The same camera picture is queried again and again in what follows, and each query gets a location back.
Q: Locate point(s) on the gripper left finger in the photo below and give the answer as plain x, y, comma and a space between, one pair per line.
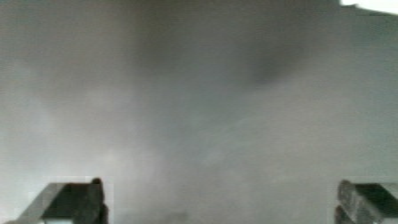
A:
69, 204

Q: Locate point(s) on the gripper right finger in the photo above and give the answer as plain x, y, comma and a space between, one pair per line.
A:
369, 203

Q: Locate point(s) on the paper sheet with markers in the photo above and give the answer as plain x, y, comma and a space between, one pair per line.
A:
381, 6

